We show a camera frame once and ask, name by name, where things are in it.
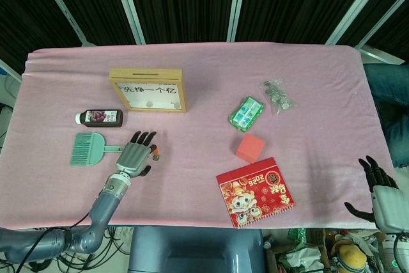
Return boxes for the pink table cloth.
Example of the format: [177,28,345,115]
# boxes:
[0,42,400,230]

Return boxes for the salmon red cube block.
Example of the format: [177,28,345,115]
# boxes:
[235,134,266,164]

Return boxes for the person leg blue jeans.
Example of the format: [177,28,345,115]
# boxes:
[363,63,409,168]

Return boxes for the clear bag of coins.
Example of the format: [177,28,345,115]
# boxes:
[258,77,297,116]

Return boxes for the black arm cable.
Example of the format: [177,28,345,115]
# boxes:
[14,183,111,270]

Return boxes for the yellow toy figure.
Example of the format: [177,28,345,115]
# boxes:
[332,242,368,273]

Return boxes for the red 2026 spiral calendar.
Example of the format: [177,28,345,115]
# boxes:
[215,157,295,230]

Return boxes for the teal plastic brush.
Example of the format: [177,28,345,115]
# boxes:
[70,132,128,168]

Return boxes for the black cable bundle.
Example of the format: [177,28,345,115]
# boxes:
[6,226,135,273]

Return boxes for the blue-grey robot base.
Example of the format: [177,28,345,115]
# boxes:
[130,226,265,273]

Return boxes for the green tissue pack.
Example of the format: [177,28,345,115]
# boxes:
[228,95,265,133]

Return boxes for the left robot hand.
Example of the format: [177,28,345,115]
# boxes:
[114,130,160,178]

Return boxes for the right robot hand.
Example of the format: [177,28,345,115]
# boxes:
[343,155,409,232]

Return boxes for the dark juice bottle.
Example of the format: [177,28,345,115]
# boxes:
[75,109,124,128]

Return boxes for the wooden framed money box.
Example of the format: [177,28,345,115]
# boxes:
[108,68,189,114]

